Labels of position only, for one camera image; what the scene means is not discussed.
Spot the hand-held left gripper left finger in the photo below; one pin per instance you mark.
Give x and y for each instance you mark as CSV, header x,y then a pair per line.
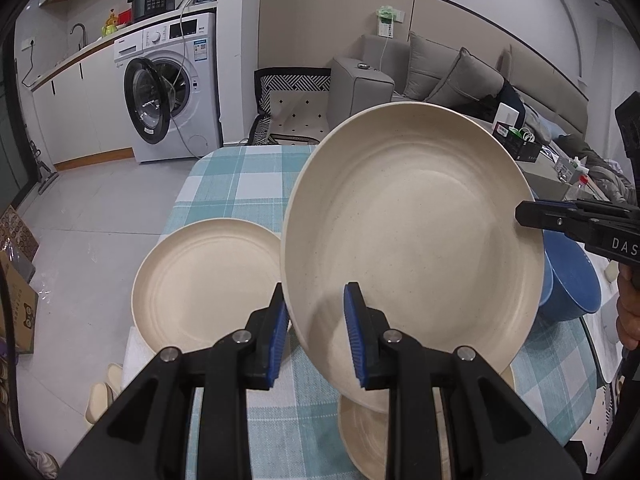
x,y
278,340

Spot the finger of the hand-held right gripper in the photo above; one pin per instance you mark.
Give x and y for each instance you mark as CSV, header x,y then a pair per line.
x,y
542,217
557,204

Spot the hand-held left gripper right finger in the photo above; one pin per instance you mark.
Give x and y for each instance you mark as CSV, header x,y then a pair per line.
x,y
354,340

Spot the blue bowl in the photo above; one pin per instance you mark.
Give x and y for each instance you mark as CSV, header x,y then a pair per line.
x,y
572,280

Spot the large cream plate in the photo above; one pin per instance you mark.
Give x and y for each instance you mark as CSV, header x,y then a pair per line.
x,y
415,220

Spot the person's right hand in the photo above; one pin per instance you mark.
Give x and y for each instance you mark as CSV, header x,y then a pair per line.
x,y
630,315

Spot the grey coffee table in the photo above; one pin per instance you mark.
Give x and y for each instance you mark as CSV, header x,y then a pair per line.
x,y
545,175

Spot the grey bedding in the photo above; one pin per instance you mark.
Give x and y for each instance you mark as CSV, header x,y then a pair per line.
x,y
595,165

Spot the black box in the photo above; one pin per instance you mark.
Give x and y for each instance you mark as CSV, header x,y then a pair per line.
x,y
522,147

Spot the white box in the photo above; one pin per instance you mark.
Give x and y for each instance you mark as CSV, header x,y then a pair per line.
x,y
507,115

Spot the dark clothes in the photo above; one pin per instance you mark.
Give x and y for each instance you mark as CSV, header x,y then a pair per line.
x,y
510,100

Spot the grey cushion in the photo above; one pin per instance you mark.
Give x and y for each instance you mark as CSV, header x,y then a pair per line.
x,y
425,65
465,80

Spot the checkered teal tablecloth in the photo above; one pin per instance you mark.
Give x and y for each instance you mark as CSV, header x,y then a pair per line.
x,y
240,185

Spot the cream slippers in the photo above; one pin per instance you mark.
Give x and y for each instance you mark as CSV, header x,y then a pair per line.
x,y
102,395

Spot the grey sofa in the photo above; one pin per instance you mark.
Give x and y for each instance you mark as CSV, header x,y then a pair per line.
x,y
360,85

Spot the folded patterned play mat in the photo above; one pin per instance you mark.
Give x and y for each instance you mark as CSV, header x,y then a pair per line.
x,y
295,110

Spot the white washing machine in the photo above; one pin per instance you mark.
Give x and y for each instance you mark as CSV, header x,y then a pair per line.
x,y
200,90

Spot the cardboard box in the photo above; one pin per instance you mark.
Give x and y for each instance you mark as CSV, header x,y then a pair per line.
x,y
17,280

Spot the white kitchen cabinet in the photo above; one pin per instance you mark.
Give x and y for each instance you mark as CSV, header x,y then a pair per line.
x,y
85,105

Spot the yellow green toy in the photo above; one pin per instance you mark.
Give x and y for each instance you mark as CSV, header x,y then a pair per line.
x,y
111,25

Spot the black pressure cooker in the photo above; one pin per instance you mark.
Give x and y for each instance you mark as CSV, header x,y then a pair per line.
x,y
155,0

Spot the kitchen faucet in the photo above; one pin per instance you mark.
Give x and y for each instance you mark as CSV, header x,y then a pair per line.
x,y
79,30

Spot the white green wall holder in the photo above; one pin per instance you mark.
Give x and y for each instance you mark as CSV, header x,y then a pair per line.
x,y
387,17

